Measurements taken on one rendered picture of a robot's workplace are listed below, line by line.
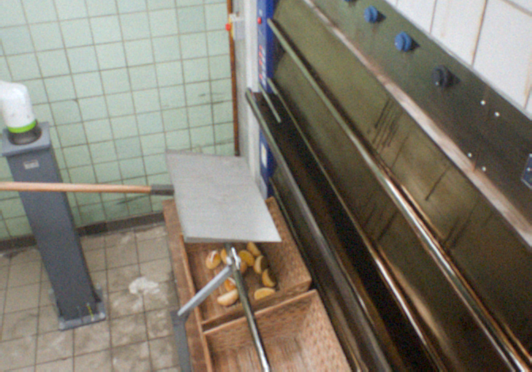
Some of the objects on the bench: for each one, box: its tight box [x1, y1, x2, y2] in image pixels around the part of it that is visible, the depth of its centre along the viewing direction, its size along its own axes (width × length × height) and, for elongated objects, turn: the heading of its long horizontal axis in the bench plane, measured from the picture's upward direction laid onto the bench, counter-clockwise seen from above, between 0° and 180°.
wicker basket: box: [179, 197, 312, 346], centre depth 250 cm, size 49×56×28 cm
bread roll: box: [218, 289, 238, 306], centre depth 248 cm, size 6×10×7 cm
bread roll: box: [262, 268, 276, 287], centre depth 257 cm, size 10×7×6 cm
